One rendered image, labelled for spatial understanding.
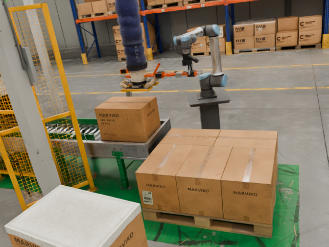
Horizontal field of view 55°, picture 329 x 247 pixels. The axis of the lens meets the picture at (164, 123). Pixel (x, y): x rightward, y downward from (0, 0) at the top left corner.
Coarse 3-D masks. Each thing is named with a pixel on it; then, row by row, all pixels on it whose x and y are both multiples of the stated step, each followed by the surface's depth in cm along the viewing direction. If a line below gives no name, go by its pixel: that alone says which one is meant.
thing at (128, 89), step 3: (129, 87) 341; (141, 87) 336; (144, 87) 337; (150, 87) 336; (123, 90) 341; (126, 90) 340; (129, 90) 338; (132, 90) 337; (135, 90) 336; (138, 90) 335; (141, 90) 333; (144, 90) 332; (147, 90) 331
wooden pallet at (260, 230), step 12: (276, 180) 324; (144, 216) 312; (156, 216) 306; (168, 216) 311; (180, 216) 308; (192, 216) 290; (204, 216) 285; (204, 228) 291; (216, 228) 286; (228, 228) 284; (240, 228) 282; (252, 228) 280; (264, 228) 267
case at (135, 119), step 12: (96, 108) 356; (108, 108) 350; (120, 108) 344; (132, 108) 338; (144, 108) 341; (156, 108) 368; (108, 120) 357; (120, 120) 350; (132, 120) 344; (144, 120) 342; (156, 120) 369; (108, 132) 364; (120, 132) 357; (132, 132) 351; (144, 132) 344
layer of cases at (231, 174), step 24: (168, 144) 339; (192, 144) 331; (216, 144) 324; (240, 144) 316; (264, 144) 310; (144, 168) 299; (168, 168) 292; (192, 168) 287; (216, 168) 281; (240, 168) 276; (264, 168) 270; (144, 192) 300; (168, 192) 289; (192, 192) 279; (216, 192) 270; (240, 192) 262; (264, 192) 253; (216, 216) 280; (240, 216) 271; (264, 216) 263
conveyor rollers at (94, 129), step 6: (48, 126) 443; (54, 126) 441; (60, 126) 438; (66, 126) 436; (72, 126) 434; (84, 126) 429; (90, 126) 426; (96, 126) 425; (60, 132) 414; (66, 132) 411; (72, 132) 409; (90, 132) 400; (96, 132) 397; (96, 138) 380
